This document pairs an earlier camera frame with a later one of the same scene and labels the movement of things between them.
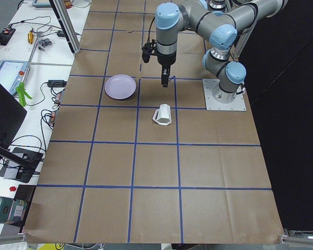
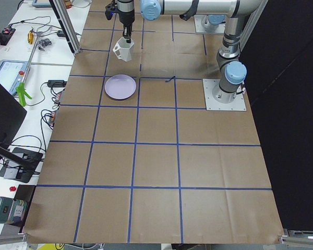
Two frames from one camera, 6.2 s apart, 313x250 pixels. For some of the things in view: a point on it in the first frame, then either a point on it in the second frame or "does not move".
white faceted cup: (162, 115) -> (122, 49)
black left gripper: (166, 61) -> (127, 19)
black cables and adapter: (6, 115) does not move
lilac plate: (120, 86) does not move
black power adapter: (57, 83) does not move
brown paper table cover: (130, 161) does not move
